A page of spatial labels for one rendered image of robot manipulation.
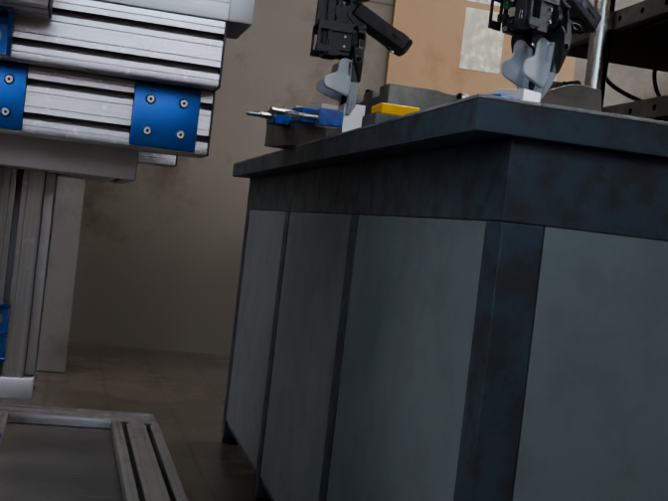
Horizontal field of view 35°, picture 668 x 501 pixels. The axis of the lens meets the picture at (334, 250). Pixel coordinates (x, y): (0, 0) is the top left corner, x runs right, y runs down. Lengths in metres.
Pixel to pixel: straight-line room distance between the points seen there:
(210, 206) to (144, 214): 0.30
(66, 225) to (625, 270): 3.20
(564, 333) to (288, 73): 3.95
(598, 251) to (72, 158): 0.76
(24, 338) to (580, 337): 0.87
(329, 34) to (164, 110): 0.43
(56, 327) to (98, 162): 2.57
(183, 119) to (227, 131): 3.49
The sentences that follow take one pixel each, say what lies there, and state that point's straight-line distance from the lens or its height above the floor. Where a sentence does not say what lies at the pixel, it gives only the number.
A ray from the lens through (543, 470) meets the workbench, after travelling 1.20.
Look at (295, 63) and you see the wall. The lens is 5.05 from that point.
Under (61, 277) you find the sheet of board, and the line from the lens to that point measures 4.14.
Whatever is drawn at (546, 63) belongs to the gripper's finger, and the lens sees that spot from 1.46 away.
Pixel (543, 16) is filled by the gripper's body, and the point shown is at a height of 0.95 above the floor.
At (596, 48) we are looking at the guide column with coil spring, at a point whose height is 1.19.
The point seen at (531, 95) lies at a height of 0.85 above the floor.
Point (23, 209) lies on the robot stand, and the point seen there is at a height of 0.62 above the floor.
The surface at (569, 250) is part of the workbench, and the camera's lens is 1.18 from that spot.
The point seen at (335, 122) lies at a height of 0.82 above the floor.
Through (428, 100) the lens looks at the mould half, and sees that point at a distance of 1.76.
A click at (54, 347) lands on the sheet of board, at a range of 4.08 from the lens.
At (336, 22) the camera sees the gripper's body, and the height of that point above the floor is 0.98.
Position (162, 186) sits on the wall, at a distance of 4.92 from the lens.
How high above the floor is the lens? 0.64
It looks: 1 degrees down
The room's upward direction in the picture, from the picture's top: 7 degrees clockwise
